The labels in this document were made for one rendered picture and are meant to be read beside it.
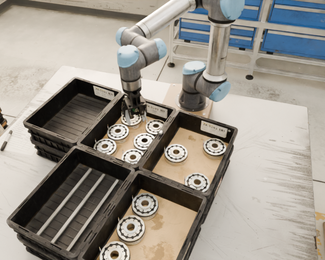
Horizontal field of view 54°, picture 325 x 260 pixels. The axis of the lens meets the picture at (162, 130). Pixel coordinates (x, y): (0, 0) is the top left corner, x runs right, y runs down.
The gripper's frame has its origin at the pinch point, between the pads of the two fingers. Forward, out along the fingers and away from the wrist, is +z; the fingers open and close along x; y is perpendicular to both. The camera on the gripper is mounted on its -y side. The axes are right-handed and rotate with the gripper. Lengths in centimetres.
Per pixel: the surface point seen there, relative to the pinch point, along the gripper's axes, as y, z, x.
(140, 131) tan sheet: -9.5, 17.3, 3.3
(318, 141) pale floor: -28, 108, 155
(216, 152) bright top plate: 17.3, 15.6, 30.5
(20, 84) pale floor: -191, 97, -74
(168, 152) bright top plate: 10.6, 14.5, 10.3
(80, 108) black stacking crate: -36.0, 16.3, -21.2
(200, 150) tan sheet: 11.5, 18.4, 25.5
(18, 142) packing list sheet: -35, 27, -56
